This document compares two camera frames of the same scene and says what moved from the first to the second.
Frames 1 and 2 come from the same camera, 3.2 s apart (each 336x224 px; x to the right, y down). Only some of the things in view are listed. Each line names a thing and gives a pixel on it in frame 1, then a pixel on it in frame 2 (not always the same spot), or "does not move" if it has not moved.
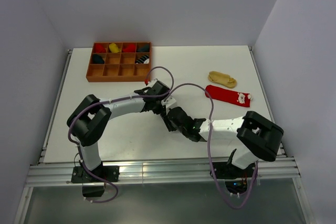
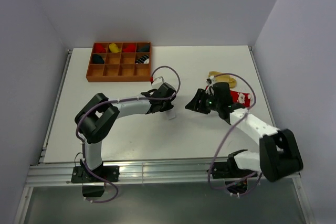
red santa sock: x=221 y=94 does not move
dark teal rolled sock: x=145 y=49 does not move
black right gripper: x=168 y=122 → x=194 y=104
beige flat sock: x=218 y=77 does not move
